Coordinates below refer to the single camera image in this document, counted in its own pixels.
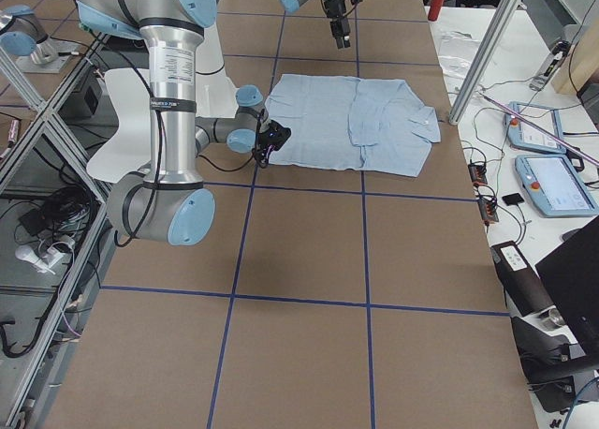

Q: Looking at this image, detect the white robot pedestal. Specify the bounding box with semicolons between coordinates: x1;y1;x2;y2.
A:
188;0;237;118

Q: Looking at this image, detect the white plastic chair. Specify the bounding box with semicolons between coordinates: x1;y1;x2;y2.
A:
86;67;151;184

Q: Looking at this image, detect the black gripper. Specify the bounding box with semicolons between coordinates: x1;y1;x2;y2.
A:
252;133;272;168
324;0;350;49

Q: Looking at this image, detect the reacher grabber stick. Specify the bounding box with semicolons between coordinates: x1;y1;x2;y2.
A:
481;94;599;167

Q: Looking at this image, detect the far blue teach pendant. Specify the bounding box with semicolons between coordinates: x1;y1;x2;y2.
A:
503;100;577;154

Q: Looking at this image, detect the black monitor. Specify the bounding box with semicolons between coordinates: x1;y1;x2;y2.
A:
536;219;598;350

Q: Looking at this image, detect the clear plastic bag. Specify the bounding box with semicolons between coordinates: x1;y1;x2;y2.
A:
433;29;480;96

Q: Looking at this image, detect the black label printer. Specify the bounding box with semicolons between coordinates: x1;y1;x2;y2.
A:
490;241;554;316

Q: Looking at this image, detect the red circuit board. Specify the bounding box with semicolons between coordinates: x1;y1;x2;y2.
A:
468;163;488;186

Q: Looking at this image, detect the aluminium frame post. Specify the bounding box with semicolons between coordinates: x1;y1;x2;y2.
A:
448;0;521;126

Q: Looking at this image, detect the near blue teach pendant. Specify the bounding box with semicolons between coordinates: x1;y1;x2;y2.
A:
514;154;598;217

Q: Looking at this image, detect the blue teach pendant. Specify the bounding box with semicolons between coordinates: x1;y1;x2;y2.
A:
514;154;598;217
503;100;577;154

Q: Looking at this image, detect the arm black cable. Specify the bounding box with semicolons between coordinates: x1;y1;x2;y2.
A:
196;147;263;171

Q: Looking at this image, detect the light blue button shirt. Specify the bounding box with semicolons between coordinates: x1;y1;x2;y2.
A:
266;74;441;177

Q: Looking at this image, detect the white power strip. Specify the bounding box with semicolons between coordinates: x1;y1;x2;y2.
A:
15;245;64;274

